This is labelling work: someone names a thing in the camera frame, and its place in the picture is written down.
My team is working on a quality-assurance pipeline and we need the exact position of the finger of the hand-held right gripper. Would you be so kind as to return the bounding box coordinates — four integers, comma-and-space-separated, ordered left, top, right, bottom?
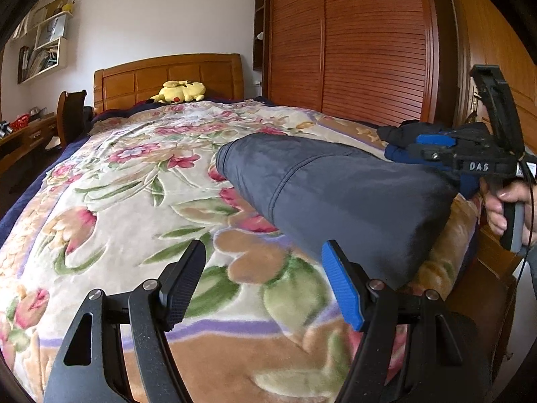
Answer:
405, 143, 460, 167
413, 132, 460, 147

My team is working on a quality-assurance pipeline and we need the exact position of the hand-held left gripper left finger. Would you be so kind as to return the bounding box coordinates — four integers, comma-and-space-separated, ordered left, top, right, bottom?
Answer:
44, 239, 207, 403

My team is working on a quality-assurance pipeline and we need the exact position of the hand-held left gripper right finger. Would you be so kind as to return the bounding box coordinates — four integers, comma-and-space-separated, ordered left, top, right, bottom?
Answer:
321, 239, 491, 403

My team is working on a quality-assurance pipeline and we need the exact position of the dark navy jacket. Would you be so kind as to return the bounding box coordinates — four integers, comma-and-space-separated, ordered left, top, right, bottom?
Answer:
216, 134, 460, 290

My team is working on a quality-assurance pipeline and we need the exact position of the person's right hand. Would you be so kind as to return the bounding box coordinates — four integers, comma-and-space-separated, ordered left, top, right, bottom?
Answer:
482, 185, 525, 236

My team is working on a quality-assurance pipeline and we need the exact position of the blue folded garment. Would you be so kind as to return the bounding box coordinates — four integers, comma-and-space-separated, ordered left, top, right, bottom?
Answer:
384, 143, 481, 198

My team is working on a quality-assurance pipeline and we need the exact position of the floral blanket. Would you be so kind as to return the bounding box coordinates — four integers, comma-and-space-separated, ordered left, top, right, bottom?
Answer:
0, 98, 481, 403

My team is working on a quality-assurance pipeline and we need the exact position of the wooden slatted wardrobe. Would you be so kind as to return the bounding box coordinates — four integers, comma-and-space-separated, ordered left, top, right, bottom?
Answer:
253, 0, 537, 160

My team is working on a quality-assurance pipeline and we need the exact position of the wooden bed footboard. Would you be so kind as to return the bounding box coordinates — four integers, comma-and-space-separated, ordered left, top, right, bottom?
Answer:
453, 227, 523, 383

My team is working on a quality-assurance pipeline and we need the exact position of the yellow plush toy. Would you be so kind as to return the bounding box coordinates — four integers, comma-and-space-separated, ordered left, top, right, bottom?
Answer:
147, 80, 206, 105

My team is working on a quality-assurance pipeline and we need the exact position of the dark wooden chair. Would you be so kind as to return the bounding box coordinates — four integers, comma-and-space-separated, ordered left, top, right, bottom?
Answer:
56, 89, 89, 147

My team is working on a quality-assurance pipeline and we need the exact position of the wooden desk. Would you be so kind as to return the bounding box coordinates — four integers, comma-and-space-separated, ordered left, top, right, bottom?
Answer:
0, 111, 59, 177

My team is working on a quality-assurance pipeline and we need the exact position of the wooden bed headboard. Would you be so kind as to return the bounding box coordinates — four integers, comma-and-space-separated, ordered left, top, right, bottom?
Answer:
93, 53, 245, 114

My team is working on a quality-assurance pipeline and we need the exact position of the red basket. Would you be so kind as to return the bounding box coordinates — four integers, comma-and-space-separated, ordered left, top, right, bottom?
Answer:
7, 114, 32, 132

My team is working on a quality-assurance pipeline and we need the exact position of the black cable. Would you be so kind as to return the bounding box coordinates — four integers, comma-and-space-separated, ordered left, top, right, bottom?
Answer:
509, 155, 537, 303

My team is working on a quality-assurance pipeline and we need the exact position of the white wall shelf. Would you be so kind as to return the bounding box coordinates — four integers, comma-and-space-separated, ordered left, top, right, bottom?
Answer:
10, 0, 76, 85

